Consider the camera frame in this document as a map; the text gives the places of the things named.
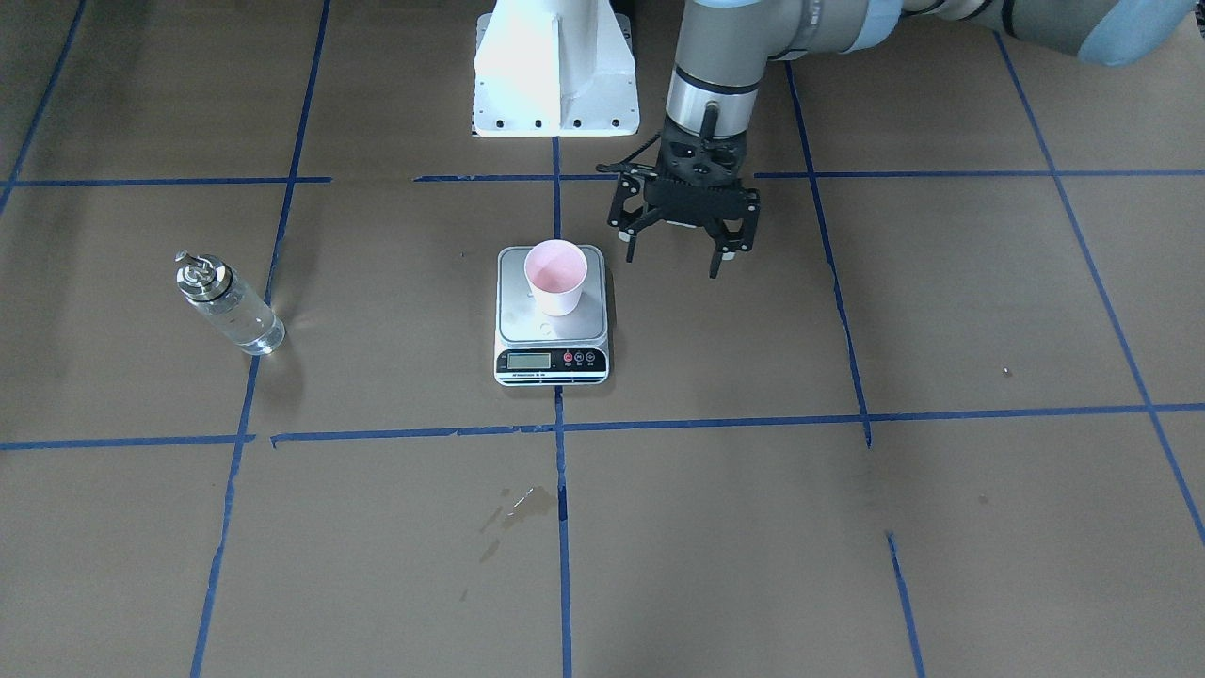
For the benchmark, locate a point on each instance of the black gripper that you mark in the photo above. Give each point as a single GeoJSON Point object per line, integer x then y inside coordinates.
{"type": "Point", "coordinates": [624, 209]}

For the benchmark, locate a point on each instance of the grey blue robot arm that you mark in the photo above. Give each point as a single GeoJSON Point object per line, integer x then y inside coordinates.
{"type": "Point", "coordinates": [722, 54]}

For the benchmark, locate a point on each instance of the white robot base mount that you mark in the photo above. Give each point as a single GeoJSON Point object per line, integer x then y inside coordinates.
{"type": "Point", "coordinates": [554, 69]}

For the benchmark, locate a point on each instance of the silver digital kitchen scale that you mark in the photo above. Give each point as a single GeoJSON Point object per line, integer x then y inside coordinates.
{"type": "Point", "coordinates": [535, 349]}

